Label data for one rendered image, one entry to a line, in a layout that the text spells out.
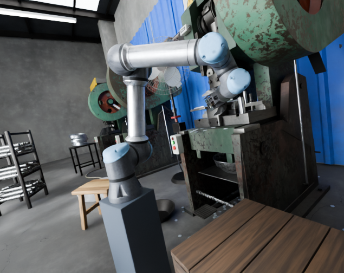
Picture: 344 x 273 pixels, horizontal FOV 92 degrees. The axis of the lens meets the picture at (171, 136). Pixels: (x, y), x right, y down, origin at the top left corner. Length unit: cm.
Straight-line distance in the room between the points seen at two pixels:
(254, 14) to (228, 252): 80
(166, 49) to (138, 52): 11
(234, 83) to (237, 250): 51
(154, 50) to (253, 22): 40
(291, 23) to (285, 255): 77
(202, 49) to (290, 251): 59
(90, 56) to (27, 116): 315
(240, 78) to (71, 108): 707
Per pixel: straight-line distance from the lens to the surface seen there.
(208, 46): 52
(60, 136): 736
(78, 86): 762
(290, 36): 85
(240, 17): 82
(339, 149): 223
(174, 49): 58
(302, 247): 65
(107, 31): 675
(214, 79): 115
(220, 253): 60
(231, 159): 100
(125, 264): 92
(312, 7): 134
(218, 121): 107
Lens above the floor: 76
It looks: 7 degrees down
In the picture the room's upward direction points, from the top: 11 degrees counter-clockwise
